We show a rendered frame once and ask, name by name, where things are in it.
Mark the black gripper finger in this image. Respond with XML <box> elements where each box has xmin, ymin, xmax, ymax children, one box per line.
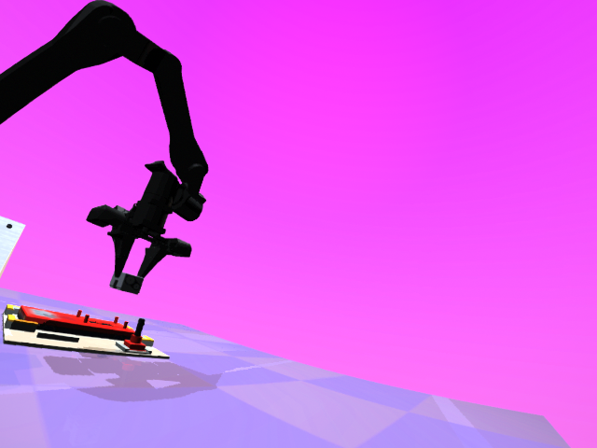
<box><xmin>107</xmin><ymin>231</ymin><xmax>136</xmax><ymax>278</ymax></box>
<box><xmin>136</xmin><ymin>247</ymin><xmax>173</xmax><ymax>278</ymax></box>

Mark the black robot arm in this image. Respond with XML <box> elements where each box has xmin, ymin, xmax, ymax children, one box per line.
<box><xmin>0</xmin><ymin>0</ymin><xmax>209</xmax><ymax>221</ymax></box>

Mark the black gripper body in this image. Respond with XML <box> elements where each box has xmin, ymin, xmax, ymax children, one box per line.
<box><xmin>86</xmin><ymin>193</ymin><xmax>192</xmax><ymax>258</ymax></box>

